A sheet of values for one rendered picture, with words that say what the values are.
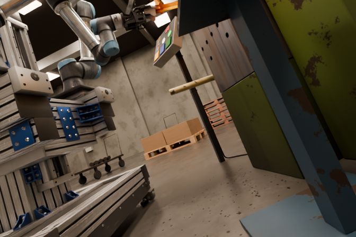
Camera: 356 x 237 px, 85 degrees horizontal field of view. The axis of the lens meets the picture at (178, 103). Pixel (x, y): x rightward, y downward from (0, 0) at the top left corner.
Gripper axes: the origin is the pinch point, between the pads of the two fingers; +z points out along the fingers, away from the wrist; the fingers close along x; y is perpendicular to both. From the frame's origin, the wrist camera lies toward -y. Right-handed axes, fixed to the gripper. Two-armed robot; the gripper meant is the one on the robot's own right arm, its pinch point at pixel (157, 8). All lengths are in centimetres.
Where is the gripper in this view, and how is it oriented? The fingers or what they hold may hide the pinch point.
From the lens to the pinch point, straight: 116.9
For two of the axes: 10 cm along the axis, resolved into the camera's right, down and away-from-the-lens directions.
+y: 3.6, 9.2, -1.3
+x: 1.5, -2.0, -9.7
